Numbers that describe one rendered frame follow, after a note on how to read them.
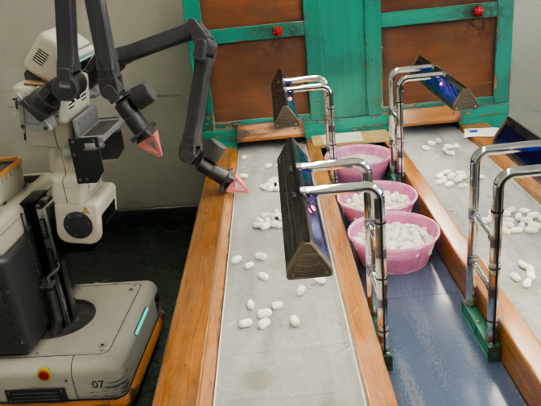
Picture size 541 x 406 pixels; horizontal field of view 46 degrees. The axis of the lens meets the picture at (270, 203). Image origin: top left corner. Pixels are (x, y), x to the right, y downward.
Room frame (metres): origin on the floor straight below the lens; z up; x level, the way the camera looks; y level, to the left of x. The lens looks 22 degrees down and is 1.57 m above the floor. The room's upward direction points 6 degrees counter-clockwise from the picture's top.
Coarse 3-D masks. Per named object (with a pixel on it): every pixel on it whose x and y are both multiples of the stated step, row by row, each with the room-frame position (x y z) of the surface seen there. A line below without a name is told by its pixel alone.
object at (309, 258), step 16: (288, 144) 1.52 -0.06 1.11; (288, 160) 1.42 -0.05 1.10; (304, 160) 1.49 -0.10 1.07; (288, 176) 1.32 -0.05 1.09; (304, 176) 1.34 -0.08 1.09; (288, 192) 1.25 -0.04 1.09; (288, 208) 1.17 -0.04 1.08; (304, 208) 1.10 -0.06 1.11; (288, 224) 1.11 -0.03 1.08; (304, 224) 1.02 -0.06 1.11; (320, 224) 1.13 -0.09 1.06; (288, 240) 1.05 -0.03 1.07; (304, 240) 0.96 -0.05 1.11; (320, 240) 1.03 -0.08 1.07; (288, 256) 0.99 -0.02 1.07; (304, 256) 0.95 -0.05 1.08; (320, 256) 0.95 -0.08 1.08; (288, 272) 0.95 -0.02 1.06; (304, 272) 0.95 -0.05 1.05; (320, 272) 0.95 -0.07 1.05
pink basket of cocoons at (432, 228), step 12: (396, 216) 1.79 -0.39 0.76; (408, 216) 1.78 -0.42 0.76; (420, 216) 1.75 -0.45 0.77; (360, 228) 1.76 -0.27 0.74; (432, 228) 1.69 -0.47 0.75; (432, 240) 1.58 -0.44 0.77; (360, 252) 1.62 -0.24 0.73; (396, 252) 1.55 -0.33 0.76; (408, 252) 1.55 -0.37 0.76; (420, 252) 1.56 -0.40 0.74; (396, 264) 1.56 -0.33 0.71; (408, 264) 1.56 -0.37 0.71; (420, 264) 1.58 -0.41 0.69
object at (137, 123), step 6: (138, 114) 1.91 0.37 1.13; (126, 120) 1.90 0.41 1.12; (132, 120) 1.90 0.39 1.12; (138, 120) 1.91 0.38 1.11; (144, 120) 1.92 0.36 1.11; (132, 126) 1.90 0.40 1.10; (138, 126) 1.90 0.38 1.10; (144, 126) 1.91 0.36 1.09; (150, 126) 1.91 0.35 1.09; (132, 132) 1.92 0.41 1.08; (138, 132) 1.90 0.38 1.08; (144, 132) 1.87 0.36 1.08; (132, 138) 1.88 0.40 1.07
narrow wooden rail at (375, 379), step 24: (312, 144) 2.60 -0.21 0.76; (336, 216) 1.82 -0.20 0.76; (336, 240) 1.65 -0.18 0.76; (336, 264) 1.51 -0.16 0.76; (360, 288) 1.37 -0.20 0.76; (360, 312) 1.26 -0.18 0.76; (360, 336) 1.17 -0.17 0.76; (360, 360) 1.08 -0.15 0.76; (384, 360) 1.08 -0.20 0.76; (384, 384) 1.00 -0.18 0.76
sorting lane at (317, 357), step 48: (240, 240) 1.77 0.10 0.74; (240, 288) 1.47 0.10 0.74; (288, 288) 1.44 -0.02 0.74; (336, 288) 1.42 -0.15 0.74; (240, 336) 1.25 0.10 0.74; (288, 336) 1.23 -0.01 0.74; (336, 336) 1.21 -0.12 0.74; (240, 384) 1.07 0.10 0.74; (288, 384) 1.06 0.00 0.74; (336, 384) 1.04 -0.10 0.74
